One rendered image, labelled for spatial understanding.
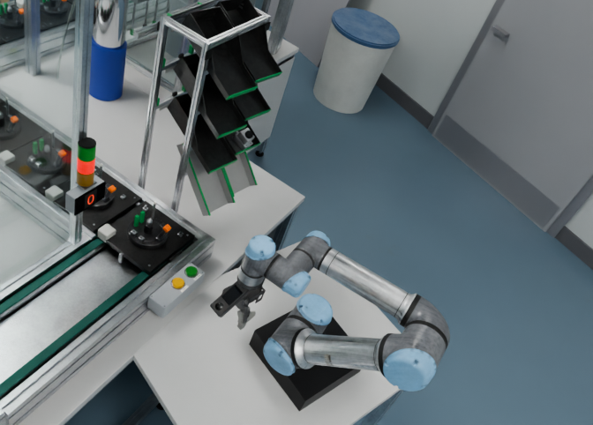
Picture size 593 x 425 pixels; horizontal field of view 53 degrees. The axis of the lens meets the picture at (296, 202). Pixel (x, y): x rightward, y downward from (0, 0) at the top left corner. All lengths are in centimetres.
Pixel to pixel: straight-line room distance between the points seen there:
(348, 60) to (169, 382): 322
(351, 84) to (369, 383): 302
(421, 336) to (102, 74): 188
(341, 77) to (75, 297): 318
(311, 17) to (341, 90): 93
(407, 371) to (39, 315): 113
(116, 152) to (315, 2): 318
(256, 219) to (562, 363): 225
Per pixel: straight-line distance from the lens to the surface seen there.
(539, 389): 378
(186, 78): 204
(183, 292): 205
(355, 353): 163
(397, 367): 153
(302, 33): 554
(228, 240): 236
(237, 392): 199
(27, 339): 198
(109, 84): 286
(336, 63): 471
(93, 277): 211
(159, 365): 200
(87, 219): 220
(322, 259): 166
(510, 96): 469
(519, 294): 418
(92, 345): 192
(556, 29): 448
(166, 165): 261
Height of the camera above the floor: 258
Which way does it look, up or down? 41 degrees down
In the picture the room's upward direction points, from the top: 21 degrees clockwise
